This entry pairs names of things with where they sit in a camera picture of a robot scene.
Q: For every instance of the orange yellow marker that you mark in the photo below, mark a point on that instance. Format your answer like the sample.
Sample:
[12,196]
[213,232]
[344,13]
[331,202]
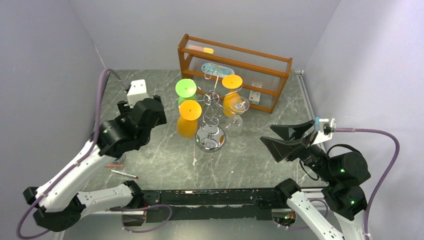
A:
[201,49]

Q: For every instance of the wooden shelf rack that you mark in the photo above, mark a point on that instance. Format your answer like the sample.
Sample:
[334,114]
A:
[261,72]

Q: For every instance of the silver red pen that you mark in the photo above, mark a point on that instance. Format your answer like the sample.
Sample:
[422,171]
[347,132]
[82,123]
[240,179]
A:
[132,176]

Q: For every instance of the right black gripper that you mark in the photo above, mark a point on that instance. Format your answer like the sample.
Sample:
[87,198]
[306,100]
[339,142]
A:
[301,145]

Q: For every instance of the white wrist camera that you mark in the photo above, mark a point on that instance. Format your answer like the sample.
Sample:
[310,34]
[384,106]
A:
[137,92]
[324,128]

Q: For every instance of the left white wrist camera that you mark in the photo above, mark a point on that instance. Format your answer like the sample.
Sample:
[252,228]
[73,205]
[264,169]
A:
[137,92]

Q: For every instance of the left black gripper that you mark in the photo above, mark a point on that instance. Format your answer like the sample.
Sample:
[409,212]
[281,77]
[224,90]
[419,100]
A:
[125,108]

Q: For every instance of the orange plastic goblet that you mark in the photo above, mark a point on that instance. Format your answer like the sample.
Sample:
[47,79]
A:
[187,123]
[232,82]

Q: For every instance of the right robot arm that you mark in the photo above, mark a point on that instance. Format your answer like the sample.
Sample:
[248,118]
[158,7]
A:
[343,173]

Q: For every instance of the orange pencil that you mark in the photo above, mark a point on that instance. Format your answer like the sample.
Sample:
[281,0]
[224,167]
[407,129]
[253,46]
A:
[115,165]

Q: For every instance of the blue packaged item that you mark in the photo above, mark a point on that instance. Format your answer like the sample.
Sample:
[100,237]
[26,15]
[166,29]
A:
[217,70]

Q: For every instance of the clear wine glass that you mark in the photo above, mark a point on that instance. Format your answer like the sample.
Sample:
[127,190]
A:
[235,123]

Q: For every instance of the green plastic goblet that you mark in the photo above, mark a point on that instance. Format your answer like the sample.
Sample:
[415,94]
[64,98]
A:
[186,89]

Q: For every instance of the small white red box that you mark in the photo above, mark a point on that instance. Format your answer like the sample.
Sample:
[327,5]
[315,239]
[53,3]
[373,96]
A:
[254,97]

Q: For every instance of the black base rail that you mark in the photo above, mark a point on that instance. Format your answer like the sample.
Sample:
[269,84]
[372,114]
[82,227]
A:
[260,204]

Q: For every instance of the chrome wine glass rack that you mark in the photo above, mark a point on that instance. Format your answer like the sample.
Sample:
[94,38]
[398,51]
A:
[212,135]

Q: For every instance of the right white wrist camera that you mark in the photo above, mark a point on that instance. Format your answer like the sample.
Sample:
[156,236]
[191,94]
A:
[324,128]

